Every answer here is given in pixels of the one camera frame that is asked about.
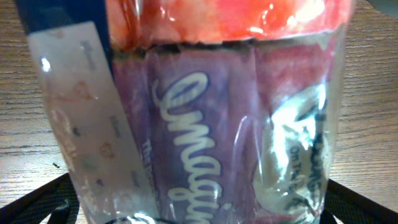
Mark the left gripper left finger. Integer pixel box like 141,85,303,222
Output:
1,174,80,224

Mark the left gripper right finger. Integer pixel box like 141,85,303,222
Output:
320,179,397,224

